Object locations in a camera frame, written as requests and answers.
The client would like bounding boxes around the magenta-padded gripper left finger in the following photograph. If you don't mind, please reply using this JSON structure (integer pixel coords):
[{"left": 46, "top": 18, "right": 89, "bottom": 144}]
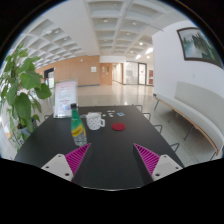
[{"left": 41, "top": 142, "right": 92, "bottom": 183}]

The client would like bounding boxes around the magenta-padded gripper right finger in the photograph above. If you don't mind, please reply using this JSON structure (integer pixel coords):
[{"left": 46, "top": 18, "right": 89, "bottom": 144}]
[{"left": 132, "top": 142, "right": 184, "bottom": 186}]

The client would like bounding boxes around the green drink bottle yellow label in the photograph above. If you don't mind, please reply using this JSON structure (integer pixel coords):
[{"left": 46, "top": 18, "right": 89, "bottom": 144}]
[{"left": 70, "top": 103, "right": 88, "bottom": 148}]

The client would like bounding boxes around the group of black chairs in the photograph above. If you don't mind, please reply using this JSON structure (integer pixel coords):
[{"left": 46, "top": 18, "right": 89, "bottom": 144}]
[{"left": 133, "top": 104, "right": 181, "bottom": 154}]

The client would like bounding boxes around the white polka-dot mug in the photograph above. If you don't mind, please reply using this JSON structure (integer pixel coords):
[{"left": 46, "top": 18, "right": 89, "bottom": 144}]
[{"left": 85, "top": 112, "right": 106, "bottom": 131}]

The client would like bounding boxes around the flat round red coaster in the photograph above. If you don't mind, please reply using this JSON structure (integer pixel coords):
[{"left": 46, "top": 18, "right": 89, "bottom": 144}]
[{"left": 111, "top": 122, "right": 127, "bottom": 132}]

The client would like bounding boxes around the clear stand with pink poster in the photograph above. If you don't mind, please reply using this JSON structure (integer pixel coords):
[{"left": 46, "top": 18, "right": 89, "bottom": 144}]
[{"left": 53, "top": 79, "right": 79, "bottom": 119}]

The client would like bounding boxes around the green leafy potted plant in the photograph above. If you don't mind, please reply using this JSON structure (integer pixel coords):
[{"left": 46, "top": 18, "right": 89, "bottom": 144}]
[{"left": 0, "top": 41, "right": 53, "bottom": 153}]

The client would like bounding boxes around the glass double door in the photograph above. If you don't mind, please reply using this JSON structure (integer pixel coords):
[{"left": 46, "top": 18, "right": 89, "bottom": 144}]
[{"left": 124, "top": 61, "right": 148, "bottom": 86}]

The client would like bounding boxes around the framed landscape painting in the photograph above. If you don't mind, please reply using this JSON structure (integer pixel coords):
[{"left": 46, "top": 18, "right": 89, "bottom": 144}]
[{"left": 176, "top": 26, "right": 224, "bottom": 69}]

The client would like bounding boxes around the group of ceiling lights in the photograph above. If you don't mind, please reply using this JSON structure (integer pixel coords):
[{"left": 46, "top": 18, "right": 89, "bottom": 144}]
[{"left": 43, "top": 18, "right": 154, "bottom": 61}]

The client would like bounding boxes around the long white wall bench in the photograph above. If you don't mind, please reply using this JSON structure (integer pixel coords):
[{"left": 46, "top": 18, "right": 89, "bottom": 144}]
[{"left": 153, "top": 80, "right": 224, "bottom": 158}]

